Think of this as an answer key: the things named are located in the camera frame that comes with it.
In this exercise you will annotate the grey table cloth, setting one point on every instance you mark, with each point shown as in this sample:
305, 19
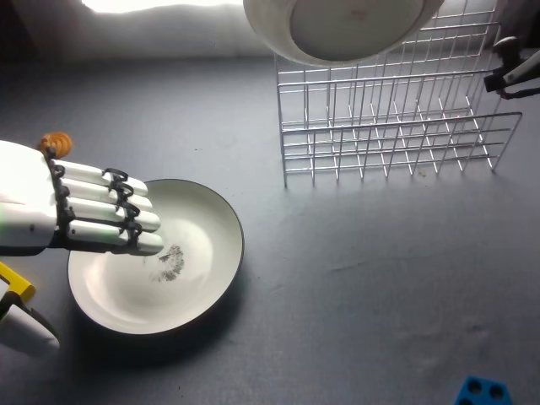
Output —
337, 274

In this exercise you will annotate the yellow toy block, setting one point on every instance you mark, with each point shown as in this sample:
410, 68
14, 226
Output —
19, 282

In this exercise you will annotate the white bowl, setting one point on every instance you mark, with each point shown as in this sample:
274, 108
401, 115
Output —
337, 29

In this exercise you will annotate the white plate with dark rim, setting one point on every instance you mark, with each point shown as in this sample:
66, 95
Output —
190, 261

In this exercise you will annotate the blue toy block with holes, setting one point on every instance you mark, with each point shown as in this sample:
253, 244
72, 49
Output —
485, 394

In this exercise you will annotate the orange swirl toy pastry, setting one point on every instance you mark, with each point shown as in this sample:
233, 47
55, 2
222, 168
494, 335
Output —
59, 142

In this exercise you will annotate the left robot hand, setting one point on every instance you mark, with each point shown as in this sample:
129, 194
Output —
25, 202

